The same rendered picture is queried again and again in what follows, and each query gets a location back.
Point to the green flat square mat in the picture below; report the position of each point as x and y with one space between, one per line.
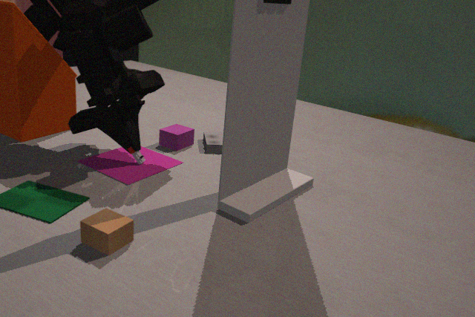
39 201

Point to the magenta square marking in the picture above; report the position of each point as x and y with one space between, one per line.
122 166

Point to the purple cube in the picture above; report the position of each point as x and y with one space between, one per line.
176 137

